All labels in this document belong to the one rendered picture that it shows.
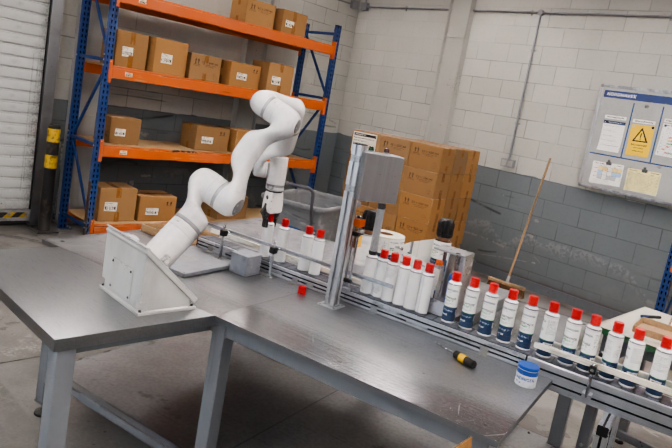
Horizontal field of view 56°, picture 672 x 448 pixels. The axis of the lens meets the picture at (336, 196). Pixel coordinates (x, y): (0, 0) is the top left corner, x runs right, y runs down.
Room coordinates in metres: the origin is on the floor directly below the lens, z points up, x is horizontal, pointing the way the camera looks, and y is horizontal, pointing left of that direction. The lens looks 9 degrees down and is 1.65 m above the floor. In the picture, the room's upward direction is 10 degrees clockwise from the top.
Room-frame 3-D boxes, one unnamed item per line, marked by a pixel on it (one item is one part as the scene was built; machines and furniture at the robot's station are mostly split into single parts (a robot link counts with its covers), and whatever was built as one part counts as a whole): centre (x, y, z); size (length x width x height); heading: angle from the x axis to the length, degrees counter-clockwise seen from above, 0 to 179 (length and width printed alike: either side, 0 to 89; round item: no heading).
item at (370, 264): (2.56, -0.19, 0.98); 0.05 x 0.05 x 0.20
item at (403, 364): (2.77, -0.04, 0.82); 2.10 x 1.50 x 0.02; 59
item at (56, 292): (2.36, 0.76, 0.81); 0.90 x 0.90 x 0.04; 47
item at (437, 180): (6.57, -0.73, 0.70); 1.20 x 0.82 x 1.39; 53
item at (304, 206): (5.32, 0.20, 0.48); 0.89 x 0.63 x 0.96; 156
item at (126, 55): (6.66, 1.43, 1.26); 2.78 x 0.61 x 2.51; 137
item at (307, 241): (2.74, 0.09, 0.98); 0.05 x 0.05 x 0.20
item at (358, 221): (2.55, -0.12, 1.05); 0.10 x 0.04 x 0.33; 149
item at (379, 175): (2.49, -0.15, 1.38); 0.17 x 0.10 x 0.19; 114
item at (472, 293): (2.33, -0.58, 0.98); 0.05 x 0.05 x 0.20
